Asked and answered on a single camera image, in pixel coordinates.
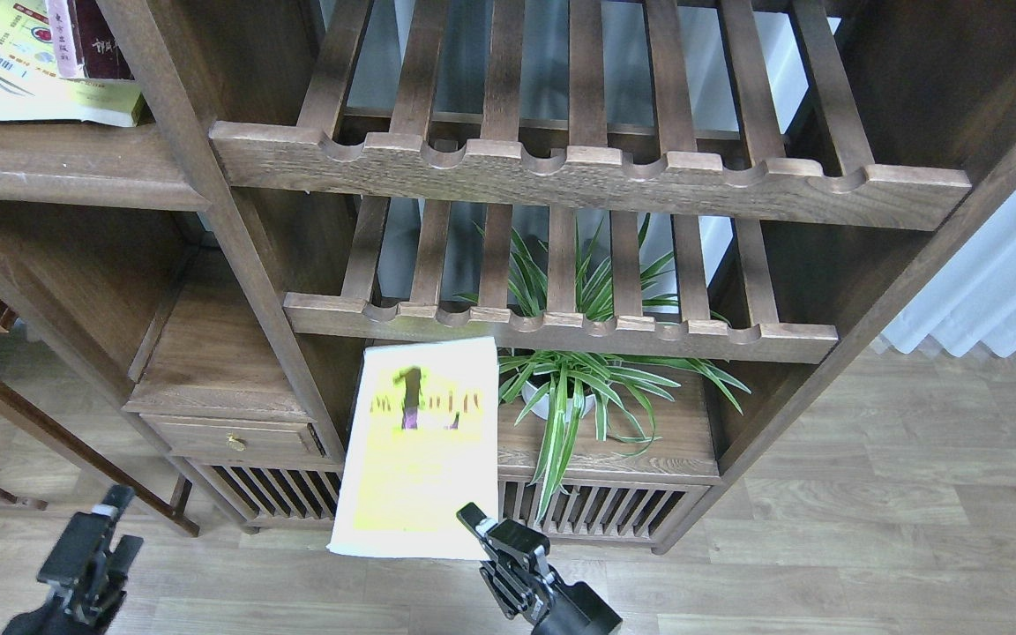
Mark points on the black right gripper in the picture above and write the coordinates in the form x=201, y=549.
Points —
x=522, y=581

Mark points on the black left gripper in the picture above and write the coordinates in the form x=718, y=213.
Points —
x=86, y=574

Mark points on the yellow white book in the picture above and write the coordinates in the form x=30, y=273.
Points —
x=423, y=444

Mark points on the green blue illustrated book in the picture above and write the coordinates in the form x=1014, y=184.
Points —
x=30, y=88

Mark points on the maroon thick book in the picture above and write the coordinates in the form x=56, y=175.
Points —
x=84, y=47

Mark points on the right slatted cabinet door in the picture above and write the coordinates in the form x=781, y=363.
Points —
x=621, y=511

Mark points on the slatted cabinet door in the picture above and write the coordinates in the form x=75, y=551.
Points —
x=277, y=496
x=621, y=511

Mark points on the white plant pot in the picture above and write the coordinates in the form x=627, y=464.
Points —
x=537, y=396

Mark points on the wooden drawer brass knob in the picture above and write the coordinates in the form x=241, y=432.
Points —
x=203, y=437

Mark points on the green spider plant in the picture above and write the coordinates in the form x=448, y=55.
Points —
x=614, y=379

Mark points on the left slatted cabinet door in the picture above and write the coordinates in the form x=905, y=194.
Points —
x=277, y=496

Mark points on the dark wooden side furniture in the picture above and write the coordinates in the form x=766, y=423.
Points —
x=32, y=423

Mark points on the dark wooden bookshelf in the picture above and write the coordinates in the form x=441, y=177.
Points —
x=313, y=178

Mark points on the white curtain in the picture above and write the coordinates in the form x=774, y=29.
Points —
x=971, y=301

